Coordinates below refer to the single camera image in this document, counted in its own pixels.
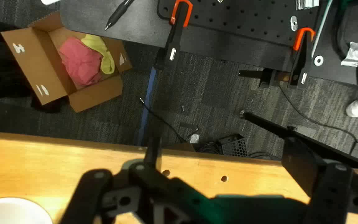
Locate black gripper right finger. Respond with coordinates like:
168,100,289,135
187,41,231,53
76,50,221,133
282,135,358,224

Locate white paper cup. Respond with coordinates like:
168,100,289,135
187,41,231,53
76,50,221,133
0,197,54,224

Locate grey base plate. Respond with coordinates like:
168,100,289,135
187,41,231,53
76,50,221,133
58,0,295,72

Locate pale thin rail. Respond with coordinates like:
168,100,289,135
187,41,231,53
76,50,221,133
309,0,334,60

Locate pink cloth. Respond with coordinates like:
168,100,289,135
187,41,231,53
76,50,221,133
57,36,104,90

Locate open cardboard box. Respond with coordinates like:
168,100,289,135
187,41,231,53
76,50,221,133
0,11,134,115

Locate crumpled silver foil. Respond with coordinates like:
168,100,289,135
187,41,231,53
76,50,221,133
339,40,358,69

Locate black metal bar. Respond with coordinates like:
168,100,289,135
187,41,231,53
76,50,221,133
239,110,358,167

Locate black mesh basket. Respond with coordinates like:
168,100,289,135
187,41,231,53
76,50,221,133
198,133,248,158

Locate black pen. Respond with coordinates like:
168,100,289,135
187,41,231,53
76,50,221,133
103,0,135,31

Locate thin black floor cable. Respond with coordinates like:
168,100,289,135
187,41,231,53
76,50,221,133
277,80,358,147

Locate orange-handled black clamp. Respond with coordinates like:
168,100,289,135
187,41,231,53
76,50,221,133
289,26,318,86
136,0,195,147

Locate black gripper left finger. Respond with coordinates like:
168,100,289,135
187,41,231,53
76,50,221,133
59,110,229,224

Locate yellow cloth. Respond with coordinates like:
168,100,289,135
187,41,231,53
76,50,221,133
79,34,116,76

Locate black perforated board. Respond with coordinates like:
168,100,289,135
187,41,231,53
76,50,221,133
156,0,326,48

